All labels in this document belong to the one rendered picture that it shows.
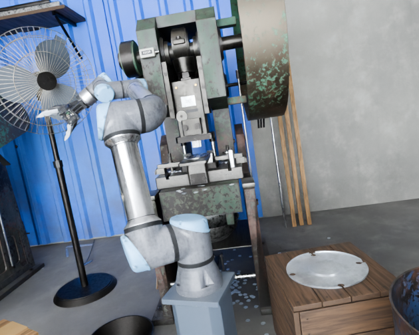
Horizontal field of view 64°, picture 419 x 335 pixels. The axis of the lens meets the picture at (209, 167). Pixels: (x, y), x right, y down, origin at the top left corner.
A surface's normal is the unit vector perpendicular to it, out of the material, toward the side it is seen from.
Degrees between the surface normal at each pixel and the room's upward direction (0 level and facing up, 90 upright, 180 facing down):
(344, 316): 90
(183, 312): 90
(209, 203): 90
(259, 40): 103
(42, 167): 90
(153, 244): 66
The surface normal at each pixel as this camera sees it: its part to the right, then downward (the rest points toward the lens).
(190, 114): -0.07, 0.16
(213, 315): 0.42, 0.07
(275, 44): -0.02, 0.43
